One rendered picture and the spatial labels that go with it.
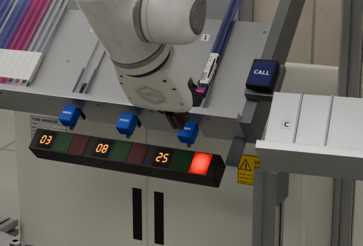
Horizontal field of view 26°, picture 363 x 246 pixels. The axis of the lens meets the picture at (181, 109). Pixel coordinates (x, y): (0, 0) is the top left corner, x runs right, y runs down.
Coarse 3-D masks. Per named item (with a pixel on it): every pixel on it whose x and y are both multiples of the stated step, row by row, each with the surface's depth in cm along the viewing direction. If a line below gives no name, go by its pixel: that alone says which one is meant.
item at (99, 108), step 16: (0, 96) 140; (16, 96) 138; (32, 96) 136; (48, 96) 134; (64, 96) 132; (80, 96) 131; (96, 96) 130; (32, 112) 142; (48, 112) 139; (96, 112) 133; (112, 112) 131; (128, 112) 129; (144, 112) 127; (192, 112) 122; (208, 112) 121; (224, 112) 120; (160, 128) 130; (208, 128) 125; (224, 128) 123; (240, 128) 121
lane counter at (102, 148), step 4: (100, 140) 128; (104, 140) 128; (96, 144) 128; (100, 144) 128; (104, 144) 128; (108, 144) 128; (96, 148) 128; (100, 148) 128; (104, 148) 127; (108, 148) 127; (92, 152) 128; (96, 152) 127; (100, 152) 127; (104, 152) 127; (108, 152) 127; (100, 156) 127; (104, 156) 126
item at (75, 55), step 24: (72, 24) 144; (216, 24) 134; (240, 24) 132; (264, 24) 130; (48, 48) 143; (72, 48) 141; (96, 48) 139; (192, 48) 132; (240, 48) 129; (48, 72) 139; (72, 72) 138; (96, 72) 136; (216, 72) 127; (240, 72) 126; (120, 96) 131; (216, 96) 125; (240, 96) 124
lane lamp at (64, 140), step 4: (60, 132) 132; (60, 136) 132; (64, 136) 131; (68, 136) 131; (72, 136) 131; (60, 140) 131; (64, 140) 131; (68, 140) 131; (56, 144) 131; (60, 144) 131; (64, 144) 130; (68, 144) 130; (56, 148) 130; (60, 148) 130; (64, 148) 130; (68, 148) 130
